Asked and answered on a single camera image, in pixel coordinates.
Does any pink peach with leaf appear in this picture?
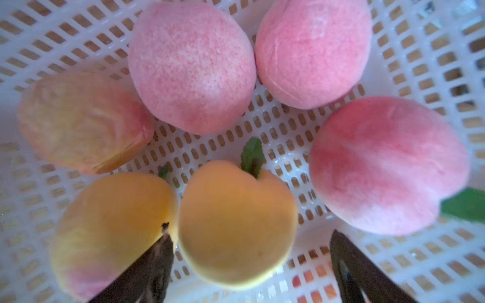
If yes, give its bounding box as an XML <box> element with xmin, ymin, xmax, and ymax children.
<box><xmin>128</xmin><ymin>1</ymin><xmax>256</xmax><ymax>135</ymax></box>
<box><xmin>309</xmin><ymin>96</ymin><xmax>472</xmax><ymax>236</ymax></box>

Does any pink peach with leaf upper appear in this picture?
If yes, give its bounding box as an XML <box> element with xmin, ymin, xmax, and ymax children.
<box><xmin>309</xmin><ymin>96</ymin><xmax>472</xmax><ymax>236</ymax></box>

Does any yellow peach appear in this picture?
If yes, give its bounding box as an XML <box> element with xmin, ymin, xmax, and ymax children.
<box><xmin>178</xmin><ymin>137</ymin><xmax>298</xmax><ymax>291</ymax></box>
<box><xmin>49</xmin><ymin>172</ymin><xmax>178</xmax><ymax>302</ymax></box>

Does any orange red peach with leaf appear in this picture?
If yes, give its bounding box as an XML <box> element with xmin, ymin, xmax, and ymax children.
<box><xmin>16</xmin><ymin>72</ymin><xmax>155</xmax><ymax>174</ymax></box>

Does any pink peach front with leaf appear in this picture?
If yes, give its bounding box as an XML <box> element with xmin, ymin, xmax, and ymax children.
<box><xmin>128</xmin><ymin>1</ymin><xmax>256</xmax><ymax>135</ymax></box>

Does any pink plastic perforated basket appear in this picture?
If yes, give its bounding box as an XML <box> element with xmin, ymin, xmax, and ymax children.
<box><xmin>1</xmin><ymin>1</ymin><xmax>484</xmax><ymax>302</ymax></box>

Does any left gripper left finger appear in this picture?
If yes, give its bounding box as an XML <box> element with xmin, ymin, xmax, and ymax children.
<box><xmin>89</xmin><ymin>222</ymin><xmax>174</xmax><ymax>303</ymax></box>

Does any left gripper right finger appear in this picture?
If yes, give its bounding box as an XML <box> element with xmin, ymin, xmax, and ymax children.
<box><xmin>330</xmin><ymin>230</ymin><xmax>415</xmax><ymax>303</ymax></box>

